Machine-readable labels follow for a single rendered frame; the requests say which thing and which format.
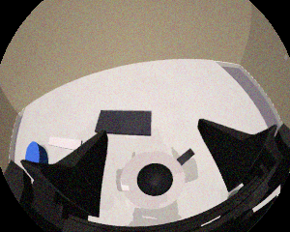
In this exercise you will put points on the french press with black handle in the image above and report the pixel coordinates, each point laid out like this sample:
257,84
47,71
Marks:
153,179

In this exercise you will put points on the blue cylinder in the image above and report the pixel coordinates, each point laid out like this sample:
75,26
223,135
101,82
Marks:
36,153

